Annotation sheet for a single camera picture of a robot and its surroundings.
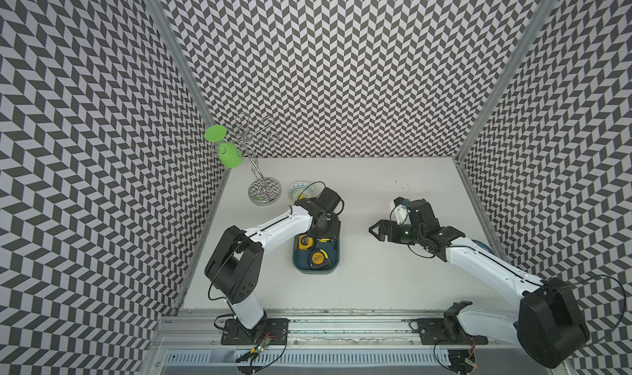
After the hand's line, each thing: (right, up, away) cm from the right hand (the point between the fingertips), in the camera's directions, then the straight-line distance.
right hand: (378, 235), depth 83 cm
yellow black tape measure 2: (-26, -4, +6) cm, 27 cm away
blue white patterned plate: (+37, -4, +4) cm, 38 cm away
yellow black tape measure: (-20, -9, +1) cm, 22 cm away
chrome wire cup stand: (-45, +14, +22) cm, 52 cm away
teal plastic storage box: (-27, -10, +5) cm, 29 cm away
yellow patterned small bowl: (-29, +15, +23) cm, 40 cm away
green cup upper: (-56, +35, 0) cm, 66 cm away
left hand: (-17, -1, +4) cm, 18 cm away
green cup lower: (-52, +28, +4) cm, 59 cm away
